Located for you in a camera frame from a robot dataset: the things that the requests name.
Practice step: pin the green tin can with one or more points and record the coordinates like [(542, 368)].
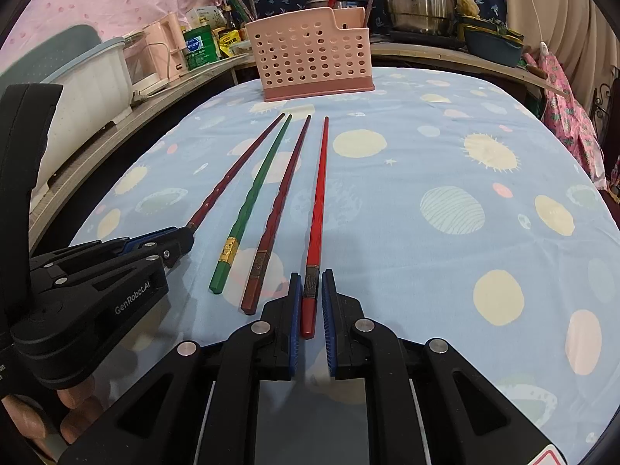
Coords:
[(198, 48)]

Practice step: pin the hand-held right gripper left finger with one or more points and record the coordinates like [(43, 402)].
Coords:
[(293, 329)]

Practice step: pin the white plastic bag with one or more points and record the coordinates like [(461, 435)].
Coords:
[(206, 15)]

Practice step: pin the beige curtain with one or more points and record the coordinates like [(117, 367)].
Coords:
[(571, 19)]

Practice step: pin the dark red chopstick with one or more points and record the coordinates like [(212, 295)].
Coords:
[(232, 172)]

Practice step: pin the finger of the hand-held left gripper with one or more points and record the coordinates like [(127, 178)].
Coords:
[(145, 241), (140, 259)]

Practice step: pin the pink perforated utensil holder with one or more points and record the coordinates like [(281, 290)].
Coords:
[(310, 58)]

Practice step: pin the pink floral cloth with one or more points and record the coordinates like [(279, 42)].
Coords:
[(571, 106)]

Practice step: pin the white plastic bin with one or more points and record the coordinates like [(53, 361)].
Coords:
[(82, 106)]

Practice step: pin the grey green plastic lid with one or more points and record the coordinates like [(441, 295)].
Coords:
[(53, 53)]

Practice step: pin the black induction cooktop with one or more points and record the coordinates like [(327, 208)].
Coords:
[(426, 38)]

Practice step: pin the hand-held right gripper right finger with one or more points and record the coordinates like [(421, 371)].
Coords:
[(329, 329)]

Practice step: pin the blue plastic basin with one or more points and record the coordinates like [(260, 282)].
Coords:
[(489, 46)]

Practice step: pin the pink electric kettle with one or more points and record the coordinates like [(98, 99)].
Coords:
[(164, 43)]

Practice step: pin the person's left hand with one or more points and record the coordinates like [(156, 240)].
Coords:
[(72, 397)]

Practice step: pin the maroon brown chopstick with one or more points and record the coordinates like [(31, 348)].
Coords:
[(278, 203)]

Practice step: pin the white electric appliance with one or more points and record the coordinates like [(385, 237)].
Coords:
[(143, 65)]

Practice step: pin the green chopstick with gold band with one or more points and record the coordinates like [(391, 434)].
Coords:
[(235, 7), (252, 198)]

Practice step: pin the yellow packet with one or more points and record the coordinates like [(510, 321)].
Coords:
[(230, 41)]

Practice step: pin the brown wooden chopstick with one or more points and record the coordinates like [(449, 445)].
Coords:
[(251, 5)]

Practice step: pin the yellow sponge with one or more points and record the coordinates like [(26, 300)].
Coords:
[(467, 6)]

